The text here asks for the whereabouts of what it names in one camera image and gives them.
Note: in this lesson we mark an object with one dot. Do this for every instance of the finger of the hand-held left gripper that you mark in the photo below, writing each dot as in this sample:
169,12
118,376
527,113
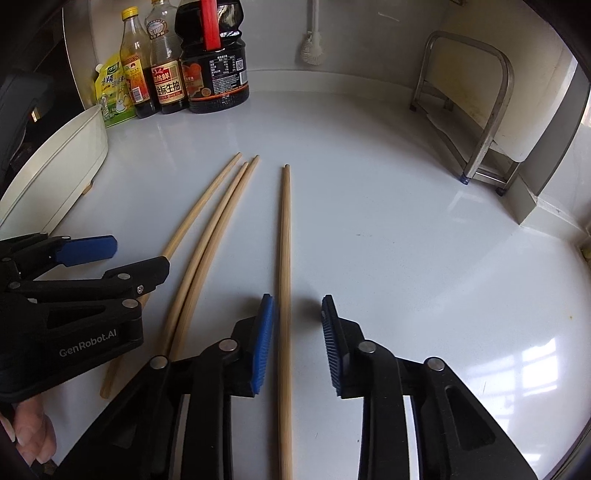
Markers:
87,249
143,274

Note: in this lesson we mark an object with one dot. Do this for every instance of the wooden chopstick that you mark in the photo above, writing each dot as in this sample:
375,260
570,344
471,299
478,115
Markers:
285,254
197,277
202,205
184,277

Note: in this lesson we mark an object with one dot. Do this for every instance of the white cutting board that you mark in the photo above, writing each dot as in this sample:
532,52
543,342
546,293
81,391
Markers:
531,124

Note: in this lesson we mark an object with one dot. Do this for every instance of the black kitchen appliance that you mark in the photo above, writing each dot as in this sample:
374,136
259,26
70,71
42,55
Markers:
23,106

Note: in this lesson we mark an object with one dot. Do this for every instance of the white rectangular tray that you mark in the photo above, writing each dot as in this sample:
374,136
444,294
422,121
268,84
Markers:
51,175

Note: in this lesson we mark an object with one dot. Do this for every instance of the large dark sauce jug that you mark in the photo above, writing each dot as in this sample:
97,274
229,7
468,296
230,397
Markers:
217,78

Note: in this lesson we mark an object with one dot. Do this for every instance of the green yellow seasoning pouch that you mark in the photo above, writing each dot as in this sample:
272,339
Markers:
111,97

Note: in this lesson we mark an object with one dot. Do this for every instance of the stainless steel rack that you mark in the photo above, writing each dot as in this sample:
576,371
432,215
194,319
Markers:
485,138

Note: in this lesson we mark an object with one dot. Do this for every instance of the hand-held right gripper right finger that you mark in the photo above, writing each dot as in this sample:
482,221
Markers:
333,350

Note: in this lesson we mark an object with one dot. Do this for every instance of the yellow cap oil bottle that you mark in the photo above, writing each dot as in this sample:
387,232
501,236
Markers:
136,78

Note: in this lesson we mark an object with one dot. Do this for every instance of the red label soy sauce bottle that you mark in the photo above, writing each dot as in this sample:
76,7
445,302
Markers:
167,87

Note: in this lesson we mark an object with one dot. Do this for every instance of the person's left hand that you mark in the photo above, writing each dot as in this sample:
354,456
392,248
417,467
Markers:
32,429

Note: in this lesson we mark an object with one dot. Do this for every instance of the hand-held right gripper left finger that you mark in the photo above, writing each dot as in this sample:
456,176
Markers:
262,350

